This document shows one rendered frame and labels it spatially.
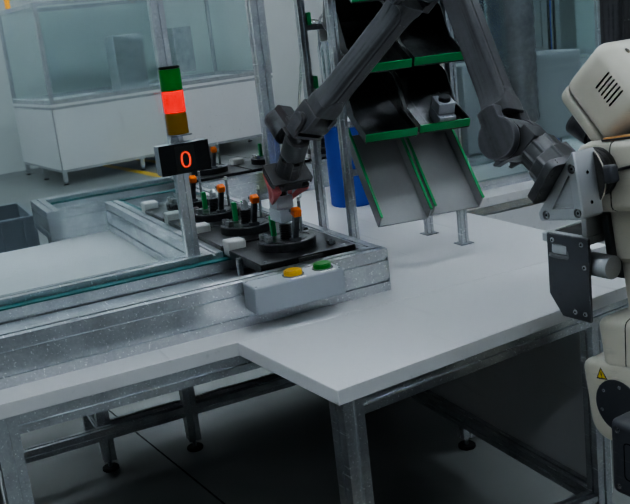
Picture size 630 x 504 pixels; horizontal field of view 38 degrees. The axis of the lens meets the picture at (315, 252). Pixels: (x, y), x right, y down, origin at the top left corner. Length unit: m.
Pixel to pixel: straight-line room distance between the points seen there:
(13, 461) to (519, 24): 2.14
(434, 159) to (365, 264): 0.41
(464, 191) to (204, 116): 9.17
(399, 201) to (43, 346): 0.91
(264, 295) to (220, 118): 9.60
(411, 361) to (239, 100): 10.00
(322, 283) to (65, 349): 0.55
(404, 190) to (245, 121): 9.41
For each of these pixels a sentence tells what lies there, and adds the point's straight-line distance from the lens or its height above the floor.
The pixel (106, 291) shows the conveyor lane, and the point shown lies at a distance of 2.18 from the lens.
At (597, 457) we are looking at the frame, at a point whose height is 0.29.
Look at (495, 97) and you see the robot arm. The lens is 1.69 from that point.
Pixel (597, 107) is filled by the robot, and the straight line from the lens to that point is 1.70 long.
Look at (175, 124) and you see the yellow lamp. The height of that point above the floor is 1.28.
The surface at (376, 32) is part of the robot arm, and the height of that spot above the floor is 1.44.
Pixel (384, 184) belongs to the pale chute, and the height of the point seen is 1.07.
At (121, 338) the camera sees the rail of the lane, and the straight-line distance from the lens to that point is 1.92.
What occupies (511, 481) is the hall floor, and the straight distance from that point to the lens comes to 3.09.
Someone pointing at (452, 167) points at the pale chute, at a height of 1.08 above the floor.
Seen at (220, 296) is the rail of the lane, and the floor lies 0.94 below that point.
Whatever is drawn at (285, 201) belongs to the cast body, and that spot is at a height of 1.08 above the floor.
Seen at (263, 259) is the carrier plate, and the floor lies 0.97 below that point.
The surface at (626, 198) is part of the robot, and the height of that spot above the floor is 1.13.
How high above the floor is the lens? 1.48
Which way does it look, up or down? 14 degrees down
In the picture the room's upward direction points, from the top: 7 degrees counter-clockwise
